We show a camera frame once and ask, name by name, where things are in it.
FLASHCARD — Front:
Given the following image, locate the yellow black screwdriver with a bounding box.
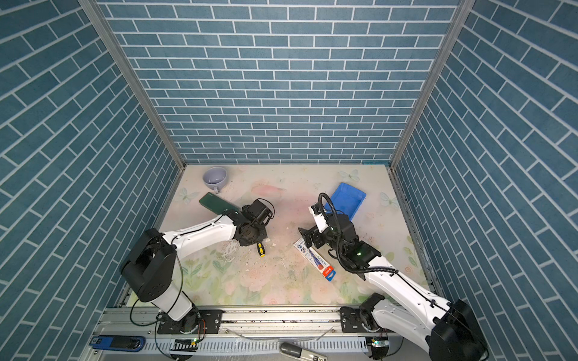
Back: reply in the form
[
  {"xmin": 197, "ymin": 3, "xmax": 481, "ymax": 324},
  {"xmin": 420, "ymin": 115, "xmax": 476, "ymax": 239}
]
[{"xmin": 257, "ymin": 242, "xmax": 265, "ymax": 257}]

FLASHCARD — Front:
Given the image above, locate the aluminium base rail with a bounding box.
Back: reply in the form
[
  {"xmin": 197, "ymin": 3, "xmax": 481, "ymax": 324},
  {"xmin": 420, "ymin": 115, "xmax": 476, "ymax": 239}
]
[{"xmin": 80, "ymin": 306, "xmax": 452, "ymax": 361}]

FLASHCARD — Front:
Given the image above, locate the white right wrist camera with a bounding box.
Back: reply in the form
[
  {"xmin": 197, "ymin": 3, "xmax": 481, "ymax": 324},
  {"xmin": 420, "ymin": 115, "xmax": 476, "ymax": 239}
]
[{"xmin": 309, "ymin": 204, "xmax": 328, "ymax": 233}]

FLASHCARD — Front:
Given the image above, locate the black corrugated cable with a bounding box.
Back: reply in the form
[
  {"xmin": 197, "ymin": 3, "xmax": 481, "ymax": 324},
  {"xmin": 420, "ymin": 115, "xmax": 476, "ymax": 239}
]
[{"xmin": 318, "ymin": 193, "xmax": 398, "ymax": 275}]

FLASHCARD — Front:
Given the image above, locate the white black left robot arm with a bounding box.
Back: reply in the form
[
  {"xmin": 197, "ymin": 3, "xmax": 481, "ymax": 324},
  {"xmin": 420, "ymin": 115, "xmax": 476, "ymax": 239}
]
[{"xmin": 120, "ymin": 199, "xmax": 275, "ymax": 323}]

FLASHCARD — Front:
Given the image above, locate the aluminium corner post left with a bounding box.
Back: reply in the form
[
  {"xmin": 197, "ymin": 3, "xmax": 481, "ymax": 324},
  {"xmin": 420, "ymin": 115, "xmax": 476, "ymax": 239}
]
[{"xmin": 78, "ymin": 0, "xmax": 186, "ymax": 171}]

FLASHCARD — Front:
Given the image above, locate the blue black handheld device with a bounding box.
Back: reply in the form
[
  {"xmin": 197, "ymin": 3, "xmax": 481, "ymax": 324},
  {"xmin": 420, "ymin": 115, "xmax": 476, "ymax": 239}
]
[{"xmin": 89, "ymin": 335, "xmax": 146, "ymax": 353}]

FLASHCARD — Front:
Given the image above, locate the lavender speckled ceramic mug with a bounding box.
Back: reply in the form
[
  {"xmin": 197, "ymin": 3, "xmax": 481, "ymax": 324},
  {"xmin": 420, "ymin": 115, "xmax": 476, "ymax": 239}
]
[{"xmin": 203, "ymin": 166, "xmax": 229, "ymax": 194}]

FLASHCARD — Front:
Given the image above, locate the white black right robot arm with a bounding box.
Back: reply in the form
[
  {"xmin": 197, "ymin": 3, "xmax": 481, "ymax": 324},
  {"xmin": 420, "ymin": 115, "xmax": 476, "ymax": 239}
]
[{"xmin": 300, "ymin": 208, "xmax": 489, "ymax": 360}]

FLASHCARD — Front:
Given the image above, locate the green translucent pencil case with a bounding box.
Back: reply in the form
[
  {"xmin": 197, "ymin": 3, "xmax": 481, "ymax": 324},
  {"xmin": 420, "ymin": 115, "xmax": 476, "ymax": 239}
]
[{"xmin": 199, "ymin": 193, "xmax": 239, "ymax": 217}]

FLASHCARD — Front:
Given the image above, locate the grey handheld tool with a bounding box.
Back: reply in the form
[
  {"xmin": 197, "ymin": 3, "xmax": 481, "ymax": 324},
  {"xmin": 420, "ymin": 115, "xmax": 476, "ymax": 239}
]
[{"xmin": 279, "ymin": 342, "xmax": 328, "ymax": 361}]

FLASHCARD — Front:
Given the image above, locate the aluminium corner post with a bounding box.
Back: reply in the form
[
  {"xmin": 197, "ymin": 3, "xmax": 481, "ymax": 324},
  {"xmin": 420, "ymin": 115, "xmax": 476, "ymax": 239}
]
[
  {"xmin": 390, "ymin": 0, "xmax": 475, "ymax": 171},
  {"xmin": 78, "ymin": 0, "xmax": 186, "ymax": 171}
]

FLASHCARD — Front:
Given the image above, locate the aluminium corner post right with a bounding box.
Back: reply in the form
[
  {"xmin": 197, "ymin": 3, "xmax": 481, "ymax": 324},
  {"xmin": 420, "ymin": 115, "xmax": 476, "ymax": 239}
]
[{"xmin": 390, "ymin": 0, "xmax": 475, "ymax": 171}]

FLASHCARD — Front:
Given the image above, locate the toothpaste tube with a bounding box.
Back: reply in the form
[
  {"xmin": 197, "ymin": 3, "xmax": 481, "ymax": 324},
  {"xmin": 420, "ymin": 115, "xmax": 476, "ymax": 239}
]
[{"xmin": 294, "ymin": 239, "xmax": 336, "ymax": 281}]

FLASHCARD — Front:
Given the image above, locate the blue plastic bin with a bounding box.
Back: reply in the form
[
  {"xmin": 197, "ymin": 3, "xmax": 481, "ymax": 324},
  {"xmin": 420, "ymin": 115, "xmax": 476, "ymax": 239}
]
[{"xmin": 331, "ymin": 183, "xmax": 367, "ymax": 221}]

